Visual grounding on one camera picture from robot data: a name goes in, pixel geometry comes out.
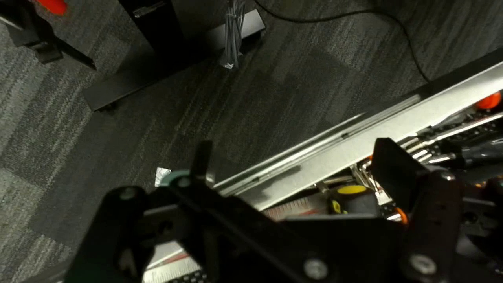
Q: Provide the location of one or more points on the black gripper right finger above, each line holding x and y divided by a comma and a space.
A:
425, 220

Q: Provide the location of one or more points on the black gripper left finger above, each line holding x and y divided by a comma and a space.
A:
127, 229

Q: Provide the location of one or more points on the black yellow stubby screwdriver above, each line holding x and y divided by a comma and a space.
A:
350, 189

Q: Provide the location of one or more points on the silver metal tool drawer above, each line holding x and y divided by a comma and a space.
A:
367, 141

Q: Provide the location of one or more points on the silver wrench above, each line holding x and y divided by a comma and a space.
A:
461, 130

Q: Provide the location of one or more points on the black flat stand base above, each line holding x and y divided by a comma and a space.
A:
158, 52

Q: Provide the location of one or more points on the orange red object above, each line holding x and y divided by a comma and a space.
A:
53, 5

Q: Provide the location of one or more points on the silver metal post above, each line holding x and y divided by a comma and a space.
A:
232, 36

